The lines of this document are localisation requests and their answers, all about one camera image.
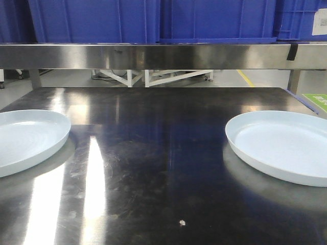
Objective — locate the light blue plate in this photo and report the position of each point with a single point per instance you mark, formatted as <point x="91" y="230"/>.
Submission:
<point x="29" y="137"/>
<point x="285" y="145"/>

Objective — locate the blue plastic bin centre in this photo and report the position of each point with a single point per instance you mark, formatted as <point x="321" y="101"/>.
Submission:
<point x="217" y="21"/>

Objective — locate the blue plastic bin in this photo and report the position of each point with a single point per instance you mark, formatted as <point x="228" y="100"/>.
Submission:
<point x="217" y="21"/>
<point x="294" y="20"/>
<point x="96" y="21"/>

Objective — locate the blue plastic bin left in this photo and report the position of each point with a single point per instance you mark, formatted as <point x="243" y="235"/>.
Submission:
<point x="96" y="21"/>

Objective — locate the black tape strip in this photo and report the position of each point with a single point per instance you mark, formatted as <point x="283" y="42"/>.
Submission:
<point x="292" y="52"/>

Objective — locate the green floor sign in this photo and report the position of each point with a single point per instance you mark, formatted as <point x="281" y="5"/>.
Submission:
<point x="320" y="100"/>

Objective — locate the blue plastic bin right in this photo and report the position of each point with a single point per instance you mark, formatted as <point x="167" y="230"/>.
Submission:
<point x="294" y="20"/>

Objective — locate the white paper label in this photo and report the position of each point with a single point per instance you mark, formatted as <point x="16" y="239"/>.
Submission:
<point x="320" y="22"/>

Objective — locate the white metal frame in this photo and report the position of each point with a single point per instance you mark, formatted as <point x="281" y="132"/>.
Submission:
<point x="150" y="77"/>

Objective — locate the stainless steel shelf rail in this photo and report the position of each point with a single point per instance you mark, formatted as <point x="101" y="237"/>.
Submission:
<point x="310" y="55"/>

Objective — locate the left steel shelf post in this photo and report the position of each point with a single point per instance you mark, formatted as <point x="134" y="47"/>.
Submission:
<point x="35" y="78"/>

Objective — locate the steel shelf post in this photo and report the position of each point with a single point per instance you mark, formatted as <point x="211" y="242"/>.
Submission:
<point x="294" y="78"/>
<point x="35" y="78"/>

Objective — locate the right steel shelf post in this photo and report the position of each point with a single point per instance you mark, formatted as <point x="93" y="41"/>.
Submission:
<point x="294" y="78"/>

